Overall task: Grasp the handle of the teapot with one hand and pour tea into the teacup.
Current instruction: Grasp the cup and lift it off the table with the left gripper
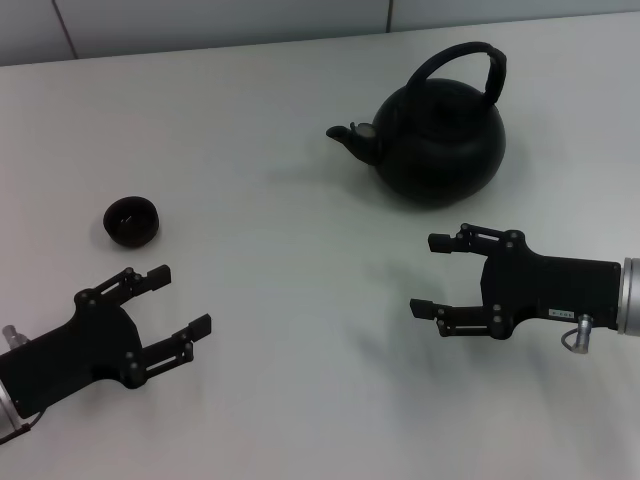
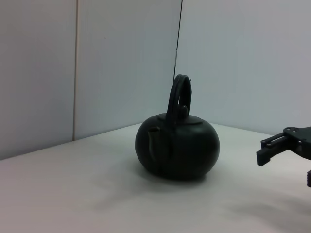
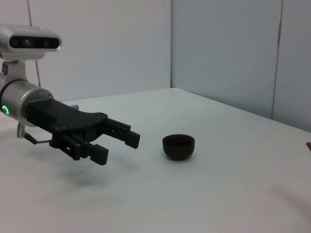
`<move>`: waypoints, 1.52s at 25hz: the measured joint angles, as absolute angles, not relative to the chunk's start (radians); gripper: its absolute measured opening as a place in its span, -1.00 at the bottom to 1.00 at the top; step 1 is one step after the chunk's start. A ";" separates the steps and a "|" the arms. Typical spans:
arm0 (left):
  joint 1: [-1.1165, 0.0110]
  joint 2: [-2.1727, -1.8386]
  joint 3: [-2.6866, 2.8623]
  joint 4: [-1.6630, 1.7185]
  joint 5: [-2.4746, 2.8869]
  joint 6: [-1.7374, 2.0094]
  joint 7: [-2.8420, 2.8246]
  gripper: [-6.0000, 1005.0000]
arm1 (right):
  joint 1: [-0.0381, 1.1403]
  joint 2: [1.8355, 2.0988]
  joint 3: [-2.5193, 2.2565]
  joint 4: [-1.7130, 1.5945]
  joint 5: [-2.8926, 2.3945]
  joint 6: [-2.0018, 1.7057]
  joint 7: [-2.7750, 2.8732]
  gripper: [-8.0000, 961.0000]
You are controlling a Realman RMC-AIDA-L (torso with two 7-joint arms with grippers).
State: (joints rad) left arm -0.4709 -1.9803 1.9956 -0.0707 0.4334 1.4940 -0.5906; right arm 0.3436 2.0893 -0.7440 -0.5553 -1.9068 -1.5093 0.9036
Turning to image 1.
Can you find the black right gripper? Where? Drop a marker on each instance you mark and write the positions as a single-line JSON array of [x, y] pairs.
[[565, 290]]

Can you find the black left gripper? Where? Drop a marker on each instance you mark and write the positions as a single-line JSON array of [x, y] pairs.
[[90, 345]]

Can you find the dark brown teacup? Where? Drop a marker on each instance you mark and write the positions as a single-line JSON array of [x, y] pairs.
[[131, 225]]

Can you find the black round teapot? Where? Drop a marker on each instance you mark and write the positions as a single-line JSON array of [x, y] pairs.
[[440, 150]]

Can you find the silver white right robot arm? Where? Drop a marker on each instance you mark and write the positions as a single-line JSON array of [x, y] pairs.
[[631, 295]]

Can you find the left gripper metal connector plug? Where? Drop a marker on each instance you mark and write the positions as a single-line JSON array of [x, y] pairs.
[[12, 335]]

